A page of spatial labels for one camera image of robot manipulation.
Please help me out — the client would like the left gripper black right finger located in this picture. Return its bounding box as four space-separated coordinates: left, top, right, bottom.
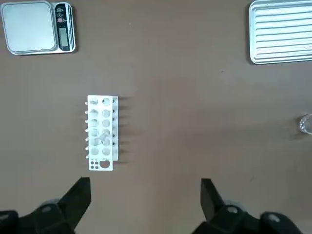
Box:
192 178 305 234

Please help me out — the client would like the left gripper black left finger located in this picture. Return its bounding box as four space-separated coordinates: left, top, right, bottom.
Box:
0 177 92 234

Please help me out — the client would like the silver digital scale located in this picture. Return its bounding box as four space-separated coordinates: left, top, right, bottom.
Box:
0 0 77 56

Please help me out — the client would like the white test tube rack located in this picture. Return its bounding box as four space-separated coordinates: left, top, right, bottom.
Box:
84 95 120 172

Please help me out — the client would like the ribbed metal tray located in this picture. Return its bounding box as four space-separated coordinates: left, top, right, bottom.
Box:
248 0 312 65

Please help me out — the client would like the large glass beaker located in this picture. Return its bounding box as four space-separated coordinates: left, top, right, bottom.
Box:
299 114 312 135

